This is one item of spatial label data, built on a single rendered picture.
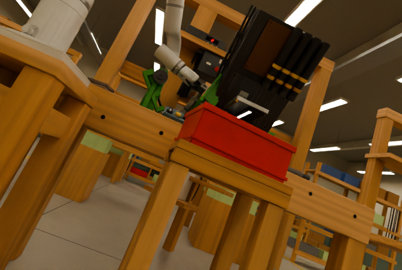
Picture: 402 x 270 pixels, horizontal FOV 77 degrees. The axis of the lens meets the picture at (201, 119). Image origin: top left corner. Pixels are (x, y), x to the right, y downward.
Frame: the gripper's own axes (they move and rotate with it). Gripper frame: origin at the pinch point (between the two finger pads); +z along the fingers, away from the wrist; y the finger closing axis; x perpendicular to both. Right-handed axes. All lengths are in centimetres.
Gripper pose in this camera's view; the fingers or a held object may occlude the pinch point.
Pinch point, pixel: (201, 88)
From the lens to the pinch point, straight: 139.7
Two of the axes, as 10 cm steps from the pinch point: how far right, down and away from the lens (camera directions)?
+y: 2.9, -4.1, 8.7
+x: -6.1, 6.2, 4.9
